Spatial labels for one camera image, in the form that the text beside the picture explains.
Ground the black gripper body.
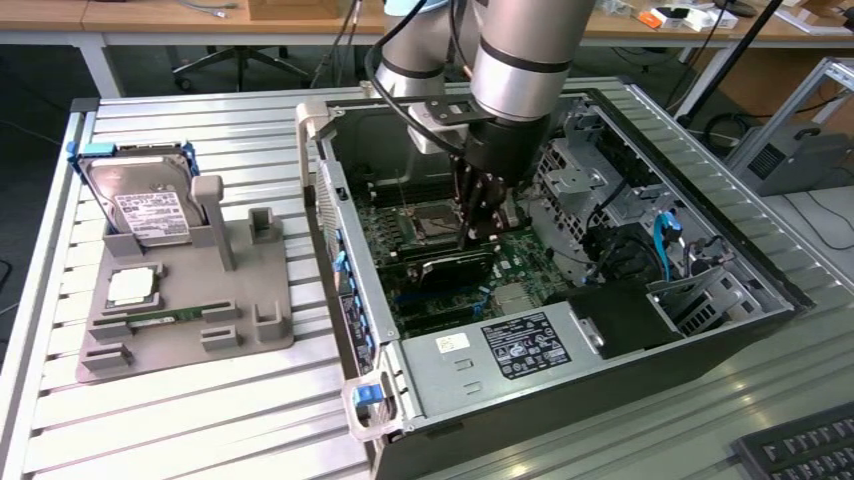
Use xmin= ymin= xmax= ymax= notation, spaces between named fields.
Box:
xmin=459 ymin=113 xmax=555 ymax=194

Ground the black graphics card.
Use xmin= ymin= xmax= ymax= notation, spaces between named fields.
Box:
xmin=403 ymin=247 xmax=499 ymax=296

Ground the CPU socket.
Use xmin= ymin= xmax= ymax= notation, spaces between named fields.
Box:
xmin=399 ymin=202 xmax=466 ymax=246

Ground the green motherboard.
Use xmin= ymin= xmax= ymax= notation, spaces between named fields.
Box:
xmin=352 ymin=177 xmax=582 ymax=341

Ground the metal drive cage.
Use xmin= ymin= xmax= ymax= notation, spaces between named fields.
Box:
xmin=532 ymin=99 xmax=675 ymax=281

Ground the silver chipset heatsink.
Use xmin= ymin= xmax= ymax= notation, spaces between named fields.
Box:
xmin=492 ymin=287 xmax=542 ymax=314

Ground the black fan shroud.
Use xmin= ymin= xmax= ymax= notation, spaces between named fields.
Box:
xmin=543 ymin=284 xmax=688 ymax=361

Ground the cluttered wooden desk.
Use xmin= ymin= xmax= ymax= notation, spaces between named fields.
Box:
xmin=572 ymin=0 xmax=854 ymax=119

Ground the grey power supply unit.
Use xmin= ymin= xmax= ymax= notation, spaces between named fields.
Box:
xmin=392 ymin=299 xmax=606 ymax=434

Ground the black tripod pole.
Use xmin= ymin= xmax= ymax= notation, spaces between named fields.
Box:
xmin=672 ymin=0 xmax=786 ymax=126

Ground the white small box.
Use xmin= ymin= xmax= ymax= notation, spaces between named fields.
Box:
xmin=679 ymin=9 xmax=739 ymax=32

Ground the open black PC case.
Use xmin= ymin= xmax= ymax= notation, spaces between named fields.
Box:
xmin=295 ymin=87 xmax=817 ymax=480

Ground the brown cardboard box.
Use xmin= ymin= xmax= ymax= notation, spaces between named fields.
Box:
xmin=247 ymin=0 xmax=339 ymax=22

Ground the grey computer tower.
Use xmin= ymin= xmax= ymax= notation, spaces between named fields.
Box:
xmin=723 ymin=124 xmax=854 ymax=196

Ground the black office chair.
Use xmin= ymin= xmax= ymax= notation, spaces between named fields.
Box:
xmin=171 ymin=44 xmax=312 ymax=94

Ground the grey parts rack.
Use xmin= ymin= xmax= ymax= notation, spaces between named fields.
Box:
xmin=75 ymin=174 xmax=296 ymax=385

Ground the hard disk in blue caddy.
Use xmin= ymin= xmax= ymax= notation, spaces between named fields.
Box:
xmin=65 ymin=141 xmax=205 ymax=250

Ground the green RAM stick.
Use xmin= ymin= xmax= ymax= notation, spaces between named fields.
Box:
xmin=125 ymin=307 xmax=205 ymax=329

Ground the silver CPU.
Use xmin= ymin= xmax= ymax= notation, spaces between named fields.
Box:
xmin=105 ymin=267 xmax=160 ymax=307

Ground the long wooden desk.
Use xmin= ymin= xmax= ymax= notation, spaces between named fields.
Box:
xmin=0 ymin=0 xmax=388 ymax=99

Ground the black keyboard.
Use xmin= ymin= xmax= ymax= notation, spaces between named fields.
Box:
xmin=730 ymin=414 xmax=854 ymax=480

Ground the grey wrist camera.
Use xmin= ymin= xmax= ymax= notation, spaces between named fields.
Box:
xmin=404 ymin=97 xmax=495 ymax=155

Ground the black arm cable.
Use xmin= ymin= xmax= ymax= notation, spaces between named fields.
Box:
xmin=364 ymin=0 xmax=468 ymax=156

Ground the blue disk wire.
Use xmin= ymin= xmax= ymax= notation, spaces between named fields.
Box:
xmin=656 ymin=212 xmax=686 ymax=284

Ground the aluminium profile frame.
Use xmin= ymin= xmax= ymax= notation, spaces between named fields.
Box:
xmin=766 ymin=57 xmax=854 ymax=151

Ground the grey cable on desk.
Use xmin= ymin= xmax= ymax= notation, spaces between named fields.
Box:
xmin=179 ymin=0 xmax=239 ymax=20

